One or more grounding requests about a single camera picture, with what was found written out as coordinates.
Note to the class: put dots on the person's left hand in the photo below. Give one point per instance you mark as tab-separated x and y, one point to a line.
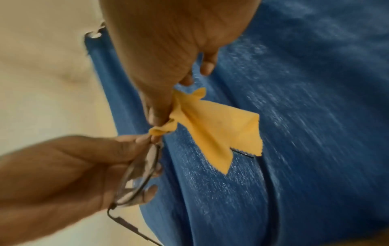
60	180

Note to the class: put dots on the person's right hand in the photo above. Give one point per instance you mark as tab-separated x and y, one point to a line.
170	36

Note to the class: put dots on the round black-framed eyeglasses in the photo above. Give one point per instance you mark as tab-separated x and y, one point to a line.
139	173

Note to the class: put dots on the yellow cleaning cloth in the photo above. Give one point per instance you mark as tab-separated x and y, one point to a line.
218	127

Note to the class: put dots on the blue curtain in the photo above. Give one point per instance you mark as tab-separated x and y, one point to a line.
319	120

